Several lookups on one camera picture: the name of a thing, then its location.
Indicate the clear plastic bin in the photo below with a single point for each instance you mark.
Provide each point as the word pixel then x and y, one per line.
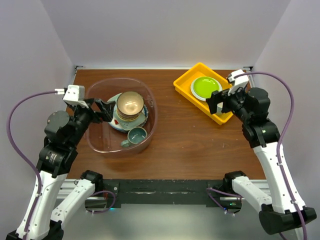
pixel 111 138

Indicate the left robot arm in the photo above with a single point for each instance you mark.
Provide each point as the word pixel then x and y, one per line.
pixel 43 219

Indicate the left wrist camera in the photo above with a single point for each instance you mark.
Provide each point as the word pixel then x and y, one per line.
pixel 73 95

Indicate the aluminium frame rail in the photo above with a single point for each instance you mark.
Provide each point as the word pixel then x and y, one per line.
pixel 66 188

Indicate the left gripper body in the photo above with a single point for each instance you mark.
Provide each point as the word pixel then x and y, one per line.
pixel 82 116

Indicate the yellow plastic tray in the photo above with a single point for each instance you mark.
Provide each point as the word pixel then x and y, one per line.
pixel 183 86

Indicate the lime green plate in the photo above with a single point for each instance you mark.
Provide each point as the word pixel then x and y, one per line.
pixel 205 86

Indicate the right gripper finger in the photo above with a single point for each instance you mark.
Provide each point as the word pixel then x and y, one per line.
pixel 212 105
pixel 219 96

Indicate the pale blue rimmed plate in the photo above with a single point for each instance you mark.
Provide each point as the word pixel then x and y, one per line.
pixel 193 93

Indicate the pale green rectangular dish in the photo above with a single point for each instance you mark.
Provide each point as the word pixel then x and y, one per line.
pixel 129 111

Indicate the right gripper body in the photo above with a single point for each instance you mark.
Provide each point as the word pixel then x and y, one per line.
pixel 235 102

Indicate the blue floral plate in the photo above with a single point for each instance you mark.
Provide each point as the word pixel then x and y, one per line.
pixel 145 111

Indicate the black bowl beige inside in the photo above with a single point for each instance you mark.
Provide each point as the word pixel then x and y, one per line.
pixel 129 104

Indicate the red patterned bowl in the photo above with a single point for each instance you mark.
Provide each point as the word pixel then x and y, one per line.
pixel 126 117

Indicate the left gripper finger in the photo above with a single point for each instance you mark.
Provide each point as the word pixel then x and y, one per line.
pixel 104 115
pixel 102 105

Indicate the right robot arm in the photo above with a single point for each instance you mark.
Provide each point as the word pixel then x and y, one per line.
pixel 283 209

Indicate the light blue mug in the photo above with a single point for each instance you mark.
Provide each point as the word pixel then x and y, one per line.
pixel 219 109

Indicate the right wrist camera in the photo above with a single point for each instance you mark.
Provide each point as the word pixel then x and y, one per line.
pixel 237 80

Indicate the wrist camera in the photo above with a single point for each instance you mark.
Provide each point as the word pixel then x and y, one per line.
pixel 73 95
pixel 237 80

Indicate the teal glazed mug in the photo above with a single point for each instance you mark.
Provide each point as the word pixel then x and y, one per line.
pixel 135 136

